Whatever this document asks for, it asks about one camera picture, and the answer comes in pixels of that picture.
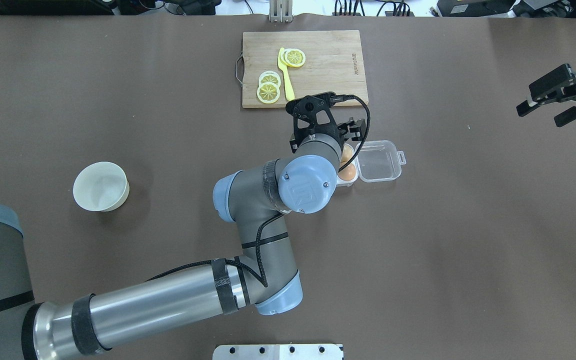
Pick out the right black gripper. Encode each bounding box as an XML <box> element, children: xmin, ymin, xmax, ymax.
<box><xmin>516</xmin><ymin>63</ymin><xmax>576</xmax><ymax>128</ymax></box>

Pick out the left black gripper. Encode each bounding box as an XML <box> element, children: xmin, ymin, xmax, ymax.
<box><xmin>336</xmin><ymin>118</ymin><xmax>365</xmax><ymax>149</ymax></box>

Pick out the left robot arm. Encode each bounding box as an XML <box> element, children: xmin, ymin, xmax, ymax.
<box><xmin>0</xmin><ymin>120</ymin><xmax>368</xmax><ymax>360</ymax></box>

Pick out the brown egg in box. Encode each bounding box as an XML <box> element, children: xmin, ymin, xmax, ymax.
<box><xmin>338</xmin><ymin>162</ymin><xmax>357</xmax><ymax>182</ymax></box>
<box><xmin>340</xmin><ymin>144</ymin><xmax>354</xmax><ymax>166</ymax></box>

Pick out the clear plastic egg box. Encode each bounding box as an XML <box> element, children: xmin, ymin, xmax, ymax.
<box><xmin>336</xmin><ymin>139</ymin><xmax>407</xmax><ymax>187</ymax></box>

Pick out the yellow plastic knife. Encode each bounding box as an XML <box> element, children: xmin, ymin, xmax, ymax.
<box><xmin>277</xmin><ymin>47</ymin><xmax>295</xmax><ymax>101</ymax></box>

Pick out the lemon slice on knife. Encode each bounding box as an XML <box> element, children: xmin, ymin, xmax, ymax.
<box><xmin>282</xmin><ymin>48</ymin><xmax>306</xmax><ymax>68</ymax></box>

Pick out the lemon slice behind front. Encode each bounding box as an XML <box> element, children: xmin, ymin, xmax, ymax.
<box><xmin>258</xmin><ymin>70</ymin><xmax>282</xmax><ymax>87</ymax></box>

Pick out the wooden cutting board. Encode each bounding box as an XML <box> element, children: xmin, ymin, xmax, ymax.
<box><xmin>241</xmin><ymin>30</ymin><xmax>370</xmax><ymax>109</ymax></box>

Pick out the lemon slice under top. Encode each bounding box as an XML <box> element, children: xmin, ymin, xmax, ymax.
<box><xmin>278</xmin><ymin>48</ymin><xmax>288</xmax><ymax>66</ymax></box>

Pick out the white bowl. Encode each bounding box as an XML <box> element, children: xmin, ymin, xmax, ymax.
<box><xmin>72</xmin><ymin>161</ymin><xmax>130</xmax><ymax>212</ymax></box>

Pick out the aluminium frame post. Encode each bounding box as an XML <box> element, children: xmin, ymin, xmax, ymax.
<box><xmin>269</xmin><ymin>0</ymin><xmax>294</xmax><ymax>23</ymax></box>

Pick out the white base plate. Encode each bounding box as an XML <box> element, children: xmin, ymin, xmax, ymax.
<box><xmin>212</xmin><ymin>343</ymin><xmax>345</xmax><ymax>360</ymax></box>

